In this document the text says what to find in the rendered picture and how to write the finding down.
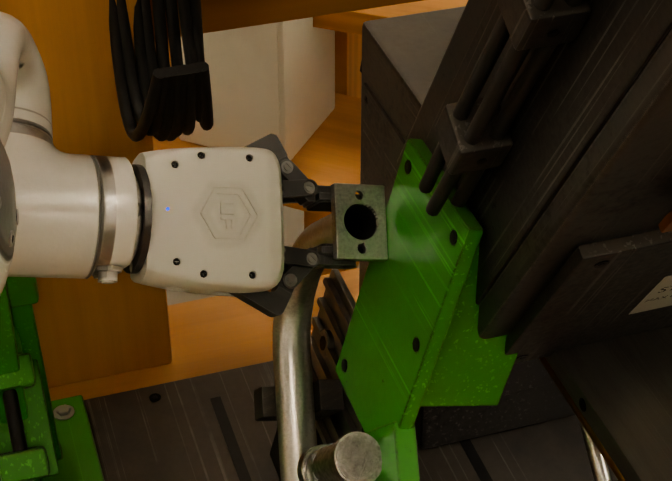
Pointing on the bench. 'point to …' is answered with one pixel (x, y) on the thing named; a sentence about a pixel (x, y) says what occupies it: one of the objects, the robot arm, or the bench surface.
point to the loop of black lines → (180, 83)
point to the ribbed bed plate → (330, 346)
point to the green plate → (421, 313)
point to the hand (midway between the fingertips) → (337, 227)
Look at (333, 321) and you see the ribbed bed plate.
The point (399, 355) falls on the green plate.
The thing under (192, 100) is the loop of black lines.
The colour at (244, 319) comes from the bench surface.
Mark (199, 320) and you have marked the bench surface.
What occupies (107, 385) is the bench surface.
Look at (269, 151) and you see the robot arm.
